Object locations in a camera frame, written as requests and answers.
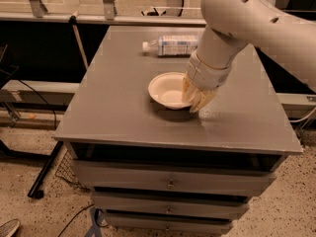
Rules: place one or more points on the wire mesh panel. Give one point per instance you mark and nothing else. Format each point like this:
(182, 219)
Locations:
(66, 174)

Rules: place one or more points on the shoe tip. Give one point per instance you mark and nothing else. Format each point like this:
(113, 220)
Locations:
(9, 228)

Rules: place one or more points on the blue metal stand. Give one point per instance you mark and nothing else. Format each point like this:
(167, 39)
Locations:
(97, 217)

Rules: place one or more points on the bottom grey drawer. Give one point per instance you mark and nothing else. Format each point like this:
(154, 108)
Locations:
(168, 223)

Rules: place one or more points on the middle grey drawer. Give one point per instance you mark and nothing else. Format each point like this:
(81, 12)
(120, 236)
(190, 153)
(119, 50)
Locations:
(163, 205)

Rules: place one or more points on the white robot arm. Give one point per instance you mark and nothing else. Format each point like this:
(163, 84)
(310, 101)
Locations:
(231, 25)

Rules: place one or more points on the clear plastic water bottle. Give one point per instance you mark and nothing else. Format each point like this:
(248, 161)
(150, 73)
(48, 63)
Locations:
(171, 45)

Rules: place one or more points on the grey drawer cabinet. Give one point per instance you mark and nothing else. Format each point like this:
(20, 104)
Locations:
(112, 118)

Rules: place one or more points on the white paper bowl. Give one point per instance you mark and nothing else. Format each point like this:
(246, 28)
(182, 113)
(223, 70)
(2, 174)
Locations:
(166, 89)

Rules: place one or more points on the black floor bar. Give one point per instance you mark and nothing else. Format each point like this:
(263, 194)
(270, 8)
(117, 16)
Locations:
(36, 192)

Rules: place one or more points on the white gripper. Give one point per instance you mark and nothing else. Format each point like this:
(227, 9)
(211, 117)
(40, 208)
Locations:
(206, 72)

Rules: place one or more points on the top grey drawer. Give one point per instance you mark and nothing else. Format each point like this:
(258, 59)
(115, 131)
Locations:
(171, 179)

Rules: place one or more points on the grey drawer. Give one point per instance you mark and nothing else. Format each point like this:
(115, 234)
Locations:
(168, 223)
(171, 179)
(163, 205)

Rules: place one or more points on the wooden broom handle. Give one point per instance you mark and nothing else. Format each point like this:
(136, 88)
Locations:
(73, 22)

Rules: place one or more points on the metal frame rail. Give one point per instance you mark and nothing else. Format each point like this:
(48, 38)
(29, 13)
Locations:
(102, 20)

